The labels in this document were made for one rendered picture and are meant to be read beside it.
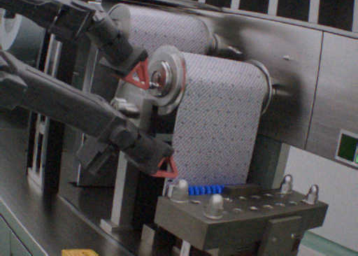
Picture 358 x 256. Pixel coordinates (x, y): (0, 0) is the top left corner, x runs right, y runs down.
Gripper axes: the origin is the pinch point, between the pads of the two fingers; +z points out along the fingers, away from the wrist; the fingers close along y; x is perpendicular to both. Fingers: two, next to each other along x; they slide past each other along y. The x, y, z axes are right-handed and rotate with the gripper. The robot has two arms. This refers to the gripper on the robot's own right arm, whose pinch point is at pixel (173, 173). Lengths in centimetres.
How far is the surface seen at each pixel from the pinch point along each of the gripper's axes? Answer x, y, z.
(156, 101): 10.3, -5.9, -9.2
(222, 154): 9.8, 0.3, 8.5
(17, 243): -37.0, -20.2, -11.4
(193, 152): 6.0, 0.3, 1.3
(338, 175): 89, -129, 253
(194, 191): -0.8, 3.3, 4.8
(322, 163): 93, -148, 251
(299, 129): 25.7, 6.6, 20.6
